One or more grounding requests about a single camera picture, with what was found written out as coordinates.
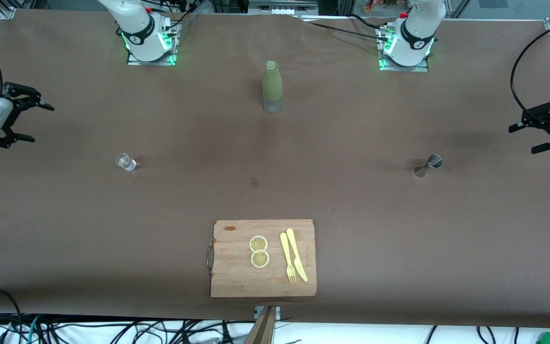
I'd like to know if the steel double jigger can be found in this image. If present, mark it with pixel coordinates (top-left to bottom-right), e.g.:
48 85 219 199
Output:
413 154 444 179

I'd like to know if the clear glass beaker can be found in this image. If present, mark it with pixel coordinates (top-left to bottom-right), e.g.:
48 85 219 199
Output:
115 153 137 172

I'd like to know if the green sleeved glass bottle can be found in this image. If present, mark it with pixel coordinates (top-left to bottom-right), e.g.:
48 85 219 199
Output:
262 60 284 113

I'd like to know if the wooden cutting board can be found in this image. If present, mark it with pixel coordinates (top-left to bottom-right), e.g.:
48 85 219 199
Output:
206 219 317 298

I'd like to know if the grey power strip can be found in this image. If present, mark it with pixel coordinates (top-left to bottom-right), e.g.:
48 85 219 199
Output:
249 0 318 15

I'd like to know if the yellow plastic knife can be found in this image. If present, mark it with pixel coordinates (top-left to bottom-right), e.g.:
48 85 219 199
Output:
286 228 309 282

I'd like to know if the yellow plastic fork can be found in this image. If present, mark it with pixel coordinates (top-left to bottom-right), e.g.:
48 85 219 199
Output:
280 232 297 284

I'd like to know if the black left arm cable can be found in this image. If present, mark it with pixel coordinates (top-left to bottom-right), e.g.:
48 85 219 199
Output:
510 19 550 113

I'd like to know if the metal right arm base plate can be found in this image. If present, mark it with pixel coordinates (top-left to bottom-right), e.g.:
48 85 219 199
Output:
127 21 180 66

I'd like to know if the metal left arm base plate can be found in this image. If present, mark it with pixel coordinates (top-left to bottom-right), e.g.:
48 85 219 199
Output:
375 25 431 73

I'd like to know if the black base power cable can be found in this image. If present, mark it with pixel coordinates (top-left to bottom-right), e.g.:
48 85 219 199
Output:
299 17 395 43
163 0 199 36

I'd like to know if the teal floor cable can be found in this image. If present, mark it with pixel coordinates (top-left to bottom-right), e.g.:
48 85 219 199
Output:
28 314 42 344

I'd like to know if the metal post bracket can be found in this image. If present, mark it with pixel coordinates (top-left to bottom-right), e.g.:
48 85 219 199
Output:
254 306 282 321

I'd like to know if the wooden camera post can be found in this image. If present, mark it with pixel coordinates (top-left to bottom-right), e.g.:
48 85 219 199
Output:
244 306 278 344

